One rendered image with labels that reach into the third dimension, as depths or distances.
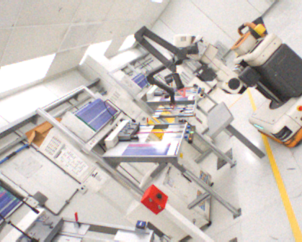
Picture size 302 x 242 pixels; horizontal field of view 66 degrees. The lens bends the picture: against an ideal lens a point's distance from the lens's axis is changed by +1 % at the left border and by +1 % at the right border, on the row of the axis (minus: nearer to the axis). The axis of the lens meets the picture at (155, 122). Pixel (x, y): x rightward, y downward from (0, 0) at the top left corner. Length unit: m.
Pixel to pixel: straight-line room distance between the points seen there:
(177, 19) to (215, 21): 1.43
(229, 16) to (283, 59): 7.66
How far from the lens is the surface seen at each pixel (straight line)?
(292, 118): 2.17
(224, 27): 9.73
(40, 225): 1.58
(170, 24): 9.91
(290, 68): 2.18
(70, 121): 2.34
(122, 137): 2.42
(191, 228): 1.88
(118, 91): 3.53
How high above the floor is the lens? 1.20
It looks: 5 degrees down
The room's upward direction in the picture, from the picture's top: 50 degrees counter-clockwise
